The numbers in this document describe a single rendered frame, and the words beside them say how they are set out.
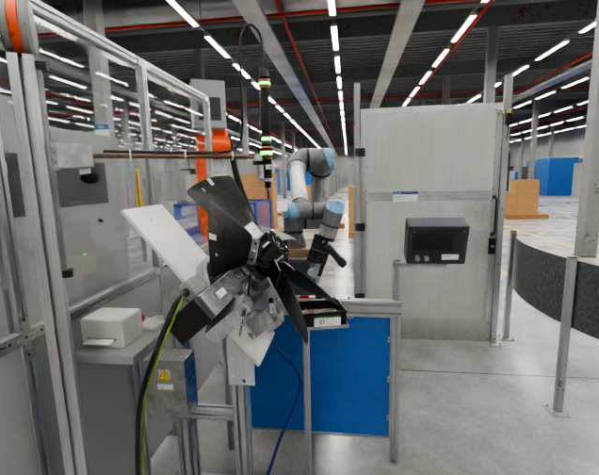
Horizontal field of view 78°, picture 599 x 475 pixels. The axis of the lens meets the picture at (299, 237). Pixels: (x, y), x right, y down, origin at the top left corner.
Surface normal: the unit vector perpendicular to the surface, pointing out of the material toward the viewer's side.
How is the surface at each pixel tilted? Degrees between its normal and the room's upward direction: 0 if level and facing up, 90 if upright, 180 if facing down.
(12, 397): 90
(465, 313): 90
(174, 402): 90
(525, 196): 90
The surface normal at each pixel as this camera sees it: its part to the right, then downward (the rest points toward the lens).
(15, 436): 0.99, 0.00
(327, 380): -0.13, 0.16
